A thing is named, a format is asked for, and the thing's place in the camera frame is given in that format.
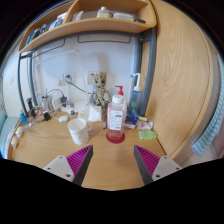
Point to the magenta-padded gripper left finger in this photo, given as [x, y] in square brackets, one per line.
[60, 166]

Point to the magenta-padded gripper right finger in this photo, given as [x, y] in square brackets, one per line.
[165, 166]

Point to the clear bottle with pink drink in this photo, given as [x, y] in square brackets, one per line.
[115, 120]

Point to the small green packet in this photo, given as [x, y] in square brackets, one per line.
[147, 134]

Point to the white cup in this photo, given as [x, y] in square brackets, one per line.
[79, 131]

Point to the small white oval case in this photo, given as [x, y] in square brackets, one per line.
[63, 118]

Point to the small white round object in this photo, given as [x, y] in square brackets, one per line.
[14, 142]
[20, 131]

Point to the small black charger block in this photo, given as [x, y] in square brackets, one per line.
[47, 116]

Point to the blue striped towel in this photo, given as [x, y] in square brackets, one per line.
[208, 133]

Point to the flat round red coaster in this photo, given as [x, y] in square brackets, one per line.
[115, 140]

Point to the small blue box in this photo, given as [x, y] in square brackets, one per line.
[132, 120]

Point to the white power strip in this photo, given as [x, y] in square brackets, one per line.
[67, 109]

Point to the small blue tube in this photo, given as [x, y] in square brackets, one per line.
[23, 117]

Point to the white box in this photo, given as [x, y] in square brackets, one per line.
[95, 114]

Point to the dark grey flat bar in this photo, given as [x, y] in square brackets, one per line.
[105, 122]

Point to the white power adapter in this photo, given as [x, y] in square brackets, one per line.
[55, 102]

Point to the black electric shaver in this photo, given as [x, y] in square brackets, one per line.
[30, 106]

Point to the blue spray bottle white nozzle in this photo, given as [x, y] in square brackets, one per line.
[135, 100]

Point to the brown tree figure toy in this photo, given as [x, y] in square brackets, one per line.
[100, 86]

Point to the thin white desk lamp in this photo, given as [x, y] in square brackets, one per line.
[81, 73]

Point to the wooden shelf unit with items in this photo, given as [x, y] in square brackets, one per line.
[93, 25]

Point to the white wall socket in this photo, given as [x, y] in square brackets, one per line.
[60, 80]
[70, 77]

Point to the grey metal shelf frame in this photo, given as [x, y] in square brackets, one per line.
[151, 73]

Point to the white wall plate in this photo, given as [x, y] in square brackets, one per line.
[91, 77]

